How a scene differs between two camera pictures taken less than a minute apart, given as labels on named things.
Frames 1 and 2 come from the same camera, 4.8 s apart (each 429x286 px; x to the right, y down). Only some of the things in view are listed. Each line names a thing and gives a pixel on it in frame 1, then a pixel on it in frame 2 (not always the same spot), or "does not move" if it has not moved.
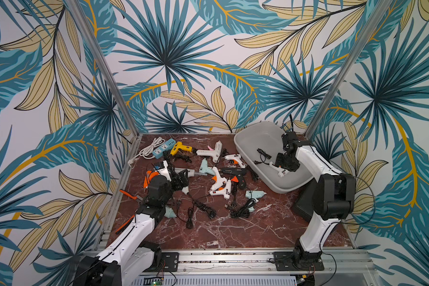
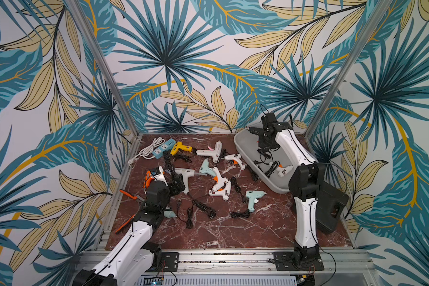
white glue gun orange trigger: (218, 181) does not move
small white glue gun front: (281, 171) does not move
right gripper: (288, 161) -> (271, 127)
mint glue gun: (255, 195) does not move
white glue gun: (225, 192) does not move
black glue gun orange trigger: (239, 177) -> (256, 130)
